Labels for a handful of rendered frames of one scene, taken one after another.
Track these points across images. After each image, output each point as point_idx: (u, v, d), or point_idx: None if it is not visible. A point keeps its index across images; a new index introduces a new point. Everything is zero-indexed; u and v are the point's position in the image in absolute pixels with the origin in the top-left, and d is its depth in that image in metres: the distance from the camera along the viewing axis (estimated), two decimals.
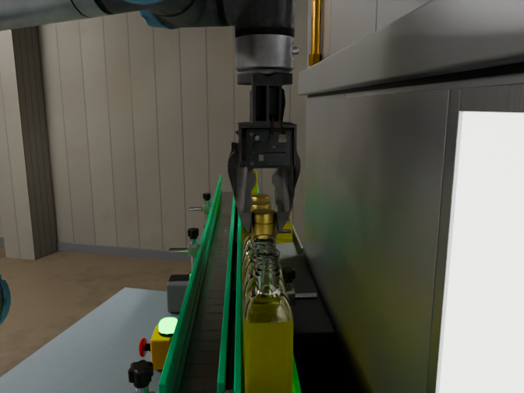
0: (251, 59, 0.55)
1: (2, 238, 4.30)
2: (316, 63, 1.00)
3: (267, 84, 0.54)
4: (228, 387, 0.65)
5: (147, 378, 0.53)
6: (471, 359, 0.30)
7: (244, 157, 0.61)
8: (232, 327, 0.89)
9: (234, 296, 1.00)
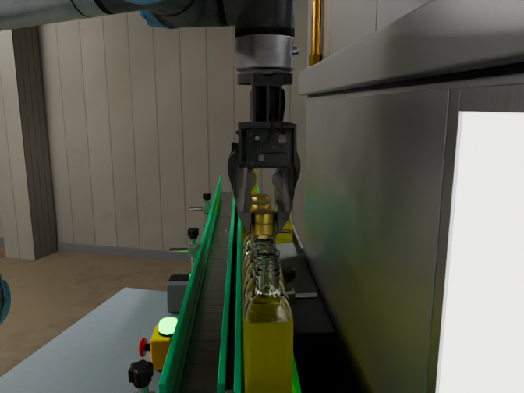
0: (251, 59, 0.55)
1: (2, 238, 4.30)
2: (316, 63, 1.00)
3: (267, 84, 0.54)
4: (228, 387, 0.65)
5: (147, 378, 0.53)
6: (471, 359, 0.30)
7: (244, 157, 0.61)
8: (232, 327, 0.89)
9: (234, 296, 1.00)
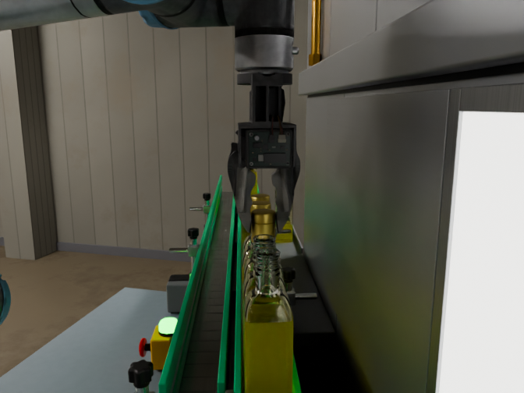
0: (251, 59, 0.55)
1: (2, 238, 4.30)
2: (316, 63, 1.00)
3: (267, 84, 0.54)
4: (228, 387, 0.65)
5: (147, 378, 0.53)
6: (471, 359, 0.30)
7: (244, 157, 0.61)
8: (232, 327, 0.89)
9: (234, 296, 1.00)
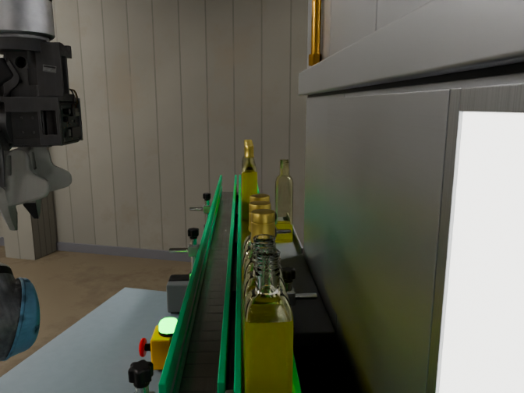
0: (40, 25, 0.49)
1: (2, 238, 4.30)
2: (316, 63, 1.00)
3: (65, 55, 0.52)
4: (228, 387, 0.65)
5: (147, 378, 0.53)
6: (471, 359, 0.30)
7: (11, 139, 0.51)
8: (232, 327, 0.89)
9: (234, 296, 1.00)
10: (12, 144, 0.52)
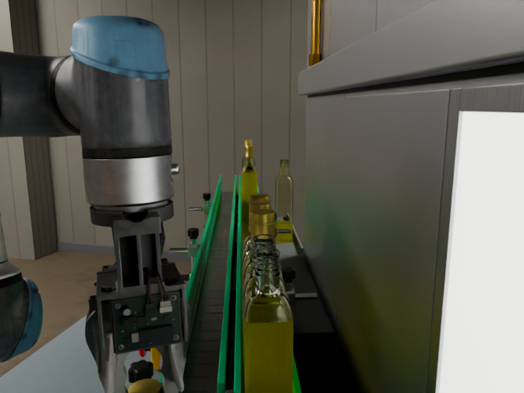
0: (110, 195, 0.36)
1: None
2: (316, 63, 1.00)
3: (136, 234, 0.36)
4: (228, 387, 0.65)
5: (147, 378, 0.53)
6: (471, 359, 0.30)
7: (110, 320, 0.42)
8: (232, 327, 0.89)
9: (234, 296, 1.00)
10: None
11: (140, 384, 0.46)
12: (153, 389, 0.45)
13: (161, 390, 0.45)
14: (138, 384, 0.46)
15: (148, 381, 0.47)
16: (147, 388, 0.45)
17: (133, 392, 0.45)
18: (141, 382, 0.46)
